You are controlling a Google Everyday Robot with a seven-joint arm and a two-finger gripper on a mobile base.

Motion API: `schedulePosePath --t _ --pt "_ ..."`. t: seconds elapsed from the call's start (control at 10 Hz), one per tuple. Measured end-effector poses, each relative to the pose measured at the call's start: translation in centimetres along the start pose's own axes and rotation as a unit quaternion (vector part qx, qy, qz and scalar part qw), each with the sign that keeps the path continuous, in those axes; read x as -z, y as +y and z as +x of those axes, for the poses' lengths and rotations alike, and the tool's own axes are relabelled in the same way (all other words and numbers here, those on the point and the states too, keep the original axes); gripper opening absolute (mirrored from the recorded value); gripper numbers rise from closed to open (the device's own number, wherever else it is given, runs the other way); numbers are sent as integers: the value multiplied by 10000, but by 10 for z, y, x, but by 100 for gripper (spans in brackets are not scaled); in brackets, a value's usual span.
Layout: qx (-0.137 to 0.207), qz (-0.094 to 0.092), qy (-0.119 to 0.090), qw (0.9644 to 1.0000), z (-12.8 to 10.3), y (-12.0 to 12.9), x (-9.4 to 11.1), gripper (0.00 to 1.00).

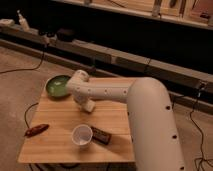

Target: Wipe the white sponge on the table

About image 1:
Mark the black round object on ledge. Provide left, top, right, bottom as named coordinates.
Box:
left=56, top=28, right=75, bottom=42

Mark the white paper cup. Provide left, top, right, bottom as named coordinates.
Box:
left=72, top=124, right=93, bottom=148

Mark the green bowl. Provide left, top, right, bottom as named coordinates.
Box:
left=45, top=75, right=70, bottom=99

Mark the black cable on floor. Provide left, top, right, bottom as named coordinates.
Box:
left=189, top=84, right=213, bottom=171
left=0, top=43, right=47, bottom=76

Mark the black cable on left floor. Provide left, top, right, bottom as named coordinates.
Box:
left=0, top=43, right=47, bottom=76

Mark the black cable on right floor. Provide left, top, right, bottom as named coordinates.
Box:
left=189, top=84, right=213, bottom=171

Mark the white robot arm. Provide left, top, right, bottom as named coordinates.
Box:
left=66, top=70, right=186, bottom=171

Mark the white sponge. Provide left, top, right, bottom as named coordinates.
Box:
left=83, top=101, right=95, bottom=113

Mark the dark brown rectangular block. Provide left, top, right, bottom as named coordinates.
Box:
left=92, top=127, right=111, bottom=145

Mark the red-brown oblong object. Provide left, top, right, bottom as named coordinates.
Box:
left=25, top=124, right=49, bottom=137

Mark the white spray bottle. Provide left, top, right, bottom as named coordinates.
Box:
left=17, top=11, right=30, bottom=31

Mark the black cable under table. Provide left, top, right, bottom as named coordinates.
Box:
left=23, top=102, right=40, bottom=129

